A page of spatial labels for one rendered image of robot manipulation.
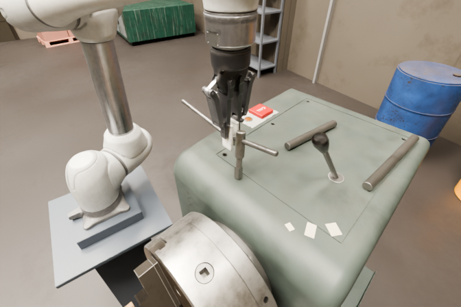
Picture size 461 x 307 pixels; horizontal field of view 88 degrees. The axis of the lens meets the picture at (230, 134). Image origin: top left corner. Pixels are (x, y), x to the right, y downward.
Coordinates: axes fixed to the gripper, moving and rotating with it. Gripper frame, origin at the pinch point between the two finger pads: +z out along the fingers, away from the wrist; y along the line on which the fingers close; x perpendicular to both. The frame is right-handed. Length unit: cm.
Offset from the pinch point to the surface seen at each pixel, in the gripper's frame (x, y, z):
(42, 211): -161, 58, 135
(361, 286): 40, -40, 81
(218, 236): 11.9, 14.9, 10.9
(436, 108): 28, -220, 72
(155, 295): 8.9, 28.6, 18.6
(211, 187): 1.7, 7.9, 10.6
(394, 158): 28.7, -28.3, 6.9
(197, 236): 8.7, 17.6, 11.3
